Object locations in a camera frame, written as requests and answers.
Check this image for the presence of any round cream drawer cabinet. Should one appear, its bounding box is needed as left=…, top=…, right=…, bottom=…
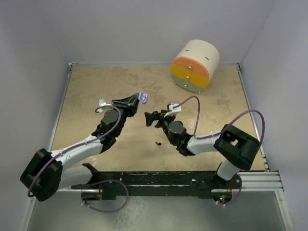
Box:
left=170, top=39, right=220, bottom=94

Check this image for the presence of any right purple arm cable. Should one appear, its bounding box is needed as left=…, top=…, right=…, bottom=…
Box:
left=173, top=96, right=266, bottom=174

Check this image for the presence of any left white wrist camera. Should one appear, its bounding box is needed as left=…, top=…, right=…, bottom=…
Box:
left=98, top=98, right=111, bottom=107

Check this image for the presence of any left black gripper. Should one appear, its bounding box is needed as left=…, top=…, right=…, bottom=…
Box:
left=110, top=93, right=139, bottom=136

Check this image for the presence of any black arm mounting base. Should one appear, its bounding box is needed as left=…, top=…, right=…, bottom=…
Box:
left=72, top=163, right=242, bottom=202

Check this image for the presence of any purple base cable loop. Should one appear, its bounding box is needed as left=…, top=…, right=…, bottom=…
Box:
left=80, top=179, right=130, bottom=213

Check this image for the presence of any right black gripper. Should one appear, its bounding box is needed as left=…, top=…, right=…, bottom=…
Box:
left=145, top=109, right=176, bottom=145

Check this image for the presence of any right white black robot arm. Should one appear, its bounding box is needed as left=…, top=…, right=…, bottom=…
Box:
left=144, top=110, right=261, bottom=188

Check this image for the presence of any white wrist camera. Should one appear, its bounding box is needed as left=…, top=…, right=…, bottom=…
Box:
left=164, top=102, right=181, bottom=117
left=98, top=98, right=111, bottom=107

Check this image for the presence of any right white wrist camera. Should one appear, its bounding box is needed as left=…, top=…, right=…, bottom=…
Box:
left=164, top=102, right=181, bottom=117

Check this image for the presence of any purple earbud charging case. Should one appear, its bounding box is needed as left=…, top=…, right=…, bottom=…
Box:
left=138, top=92, right=148, bottom=104

